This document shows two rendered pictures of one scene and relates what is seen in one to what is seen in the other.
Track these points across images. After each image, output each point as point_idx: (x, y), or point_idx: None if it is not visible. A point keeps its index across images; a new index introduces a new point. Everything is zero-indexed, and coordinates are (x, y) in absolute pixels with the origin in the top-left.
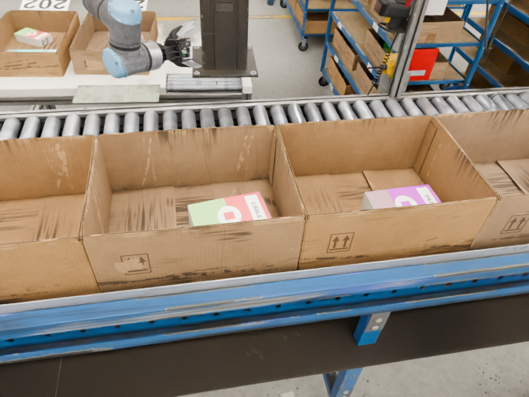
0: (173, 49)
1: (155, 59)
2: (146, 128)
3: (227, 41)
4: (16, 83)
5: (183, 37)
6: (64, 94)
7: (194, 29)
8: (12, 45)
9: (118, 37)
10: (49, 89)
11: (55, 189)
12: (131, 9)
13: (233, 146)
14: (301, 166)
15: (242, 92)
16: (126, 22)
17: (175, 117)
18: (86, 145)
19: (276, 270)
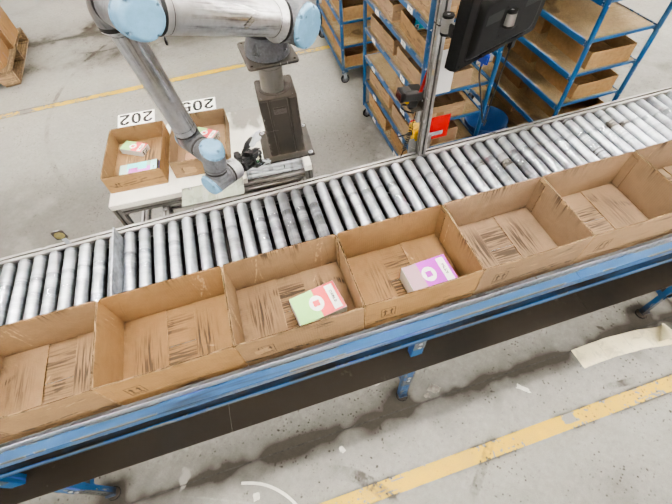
0: (249, 159)
1: (239, 173)
2: (241, 220)
3: (286, 133)
4: (135, 195)
5: (249, 123)
6: (173, 197)
7: (256, 113)
8: (121, 158)
9: (211, 169)
10: (162, 196)
11: (199, 297)
12: (217, 149)
13: (310, 250)
14: (357, 250)
15: (305, 170)
16: (215, 159)
17: (260, 205)
18: (216, 271)
19: (351, 332)
